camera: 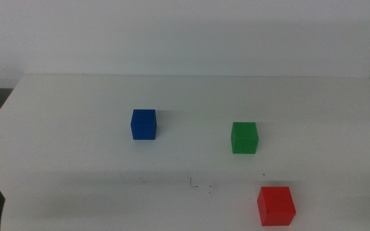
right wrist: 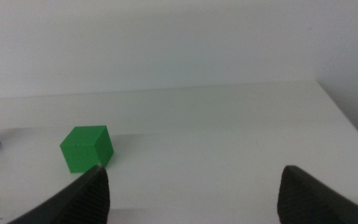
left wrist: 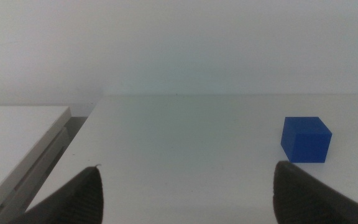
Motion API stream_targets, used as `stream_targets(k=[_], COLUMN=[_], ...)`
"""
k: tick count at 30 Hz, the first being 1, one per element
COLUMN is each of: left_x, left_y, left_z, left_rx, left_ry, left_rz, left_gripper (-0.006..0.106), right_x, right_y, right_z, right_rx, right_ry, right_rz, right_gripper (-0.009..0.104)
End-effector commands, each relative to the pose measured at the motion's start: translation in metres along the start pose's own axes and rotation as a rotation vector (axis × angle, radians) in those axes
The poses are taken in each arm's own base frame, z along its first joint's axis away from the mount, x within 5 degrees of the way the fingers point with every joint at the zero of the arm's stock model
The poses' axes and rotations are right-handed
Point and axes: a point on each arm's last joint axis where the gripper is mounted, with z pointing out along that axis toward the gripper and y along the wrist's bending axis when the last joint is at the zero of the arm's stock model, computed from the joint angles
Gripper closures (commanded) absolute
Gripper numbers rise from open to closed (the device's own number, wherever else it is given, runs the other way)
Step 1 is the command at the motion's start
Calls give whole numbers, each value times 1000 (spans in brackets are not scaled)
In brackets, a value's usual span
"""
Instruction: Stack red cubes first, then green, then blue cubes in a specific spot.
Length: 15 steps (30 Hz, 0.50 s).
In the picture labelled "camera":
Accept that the blue cube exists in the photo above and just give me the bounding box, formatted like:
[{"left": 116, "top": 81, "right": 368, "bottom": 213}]
[{"left": 130, "top": 108, "right": 157, "bottom": 141}]

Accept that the green cube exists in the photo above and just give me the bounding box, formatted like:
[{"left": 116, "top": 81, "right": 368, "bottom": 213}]
[{"left": 230, "top": 121, "right": 260, "bottom": 155}]

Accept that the red cube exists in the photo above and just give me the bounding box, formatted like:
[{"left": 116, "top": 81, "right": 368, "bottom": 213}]
[{"left": 256, "top": 186, "right": 297, "bottom": 227}]

